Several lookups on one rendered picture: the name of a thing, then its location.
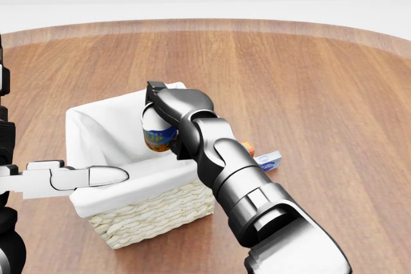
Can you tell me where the blue white food box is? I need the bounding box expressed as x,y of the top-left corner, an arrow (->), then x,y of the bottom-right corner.
253,150 -> 284,173

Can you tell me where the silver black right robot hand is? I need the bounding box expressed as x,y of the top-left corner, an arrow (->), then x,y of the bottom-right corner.
141,80 -> 215,162

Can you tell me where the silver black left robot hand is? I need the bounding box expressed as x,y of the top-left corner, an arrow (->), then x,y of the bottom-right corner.
0,159 -> 130,200

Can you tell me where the alphabet soup can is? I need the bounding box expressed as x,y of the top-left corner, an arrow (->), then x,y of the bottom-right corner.
141,103 -> 179,153

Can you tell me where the small orange food box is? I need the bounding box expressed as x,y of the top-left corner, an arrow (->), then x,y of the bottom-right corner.
240,141 -> 256,158

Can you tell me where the white-lined wicker basket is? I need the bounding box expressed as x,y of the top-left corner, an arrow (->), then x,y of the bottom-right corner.
65,81 -> 216,250

